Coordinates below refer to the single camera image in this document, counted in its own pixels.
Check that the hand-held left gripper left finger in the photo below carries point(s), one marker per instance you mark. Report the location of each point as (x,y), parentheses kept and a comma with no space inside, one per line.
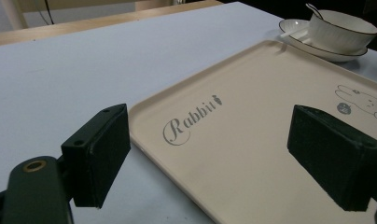
(96,155)

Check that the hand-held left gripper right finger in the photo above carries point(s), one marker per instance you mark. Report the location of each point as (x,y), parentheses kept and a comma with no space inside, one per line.
(336,155)

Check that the cream tray with rabbit print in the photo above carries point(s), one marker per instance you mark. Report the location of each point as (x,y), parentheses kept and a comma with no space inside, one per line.
(255,149)

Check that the white saucer with dark rim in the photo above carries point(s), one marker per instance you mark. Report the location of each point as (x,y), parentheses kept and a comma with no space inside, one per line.
(301,40)

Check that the white ribbed cup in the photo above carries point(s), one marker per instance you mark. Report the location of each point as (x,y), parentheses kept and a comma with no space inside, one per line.
(339,31)

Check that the light wooden table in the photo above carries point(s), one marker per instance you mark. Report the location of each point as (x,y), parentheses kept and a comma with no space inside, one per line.
(84,23)

